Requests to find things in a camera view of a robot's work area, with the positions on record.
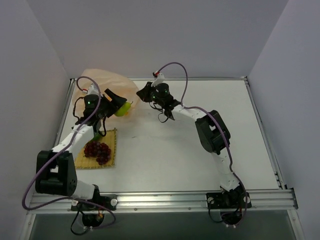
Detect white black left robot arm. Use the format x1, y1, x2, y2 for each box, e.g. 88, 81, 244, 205
35, 89, 127, 200

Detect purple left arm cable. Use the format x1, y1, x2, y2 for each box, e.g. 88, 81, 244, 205
21, 76, 116, 230

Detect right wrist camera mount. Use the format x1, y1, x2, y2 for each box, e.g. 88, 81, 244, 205
151, 71, 165, 87

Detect banana print plastic bag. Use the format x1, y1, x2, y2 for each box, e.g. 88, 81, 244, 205
72, 68, 141, 122

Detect yellow woven placemat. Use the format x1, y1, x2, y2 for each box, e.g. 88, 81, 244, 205
75, 128, 117, 169

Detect light green fake pear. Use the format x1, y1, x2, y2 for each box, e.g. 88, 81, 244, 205
114, 101, 132, 117

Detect green fake fruit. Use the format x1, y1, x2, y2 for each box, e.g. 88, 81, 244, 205
91, 133, 103, 142

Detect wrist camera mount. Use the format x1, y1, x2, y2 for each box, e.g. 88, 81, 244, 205
151, 71, 165, 87
82, 83, 99, 95

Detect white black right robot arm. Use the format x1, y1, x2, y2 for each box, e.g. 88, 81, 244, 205
136, 81, 238, 192

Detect front aluminium mounting rail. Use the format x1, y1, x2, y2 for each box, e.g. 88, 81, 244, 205
28, 188, 299, 213

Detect dark red fake grapes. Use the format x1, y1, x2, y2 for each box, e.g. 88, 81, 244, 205
83, 141, 112, 166

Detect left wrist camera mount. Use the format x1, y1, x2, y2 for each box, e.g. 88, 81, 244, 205
82, 83, 99, 95

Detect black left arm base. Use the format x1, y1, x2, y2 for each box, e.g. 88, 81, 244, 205
70, 194, 118, 236

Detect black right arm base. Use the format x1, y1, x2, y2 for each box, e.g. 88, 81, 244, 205
206, 191, 252, 228

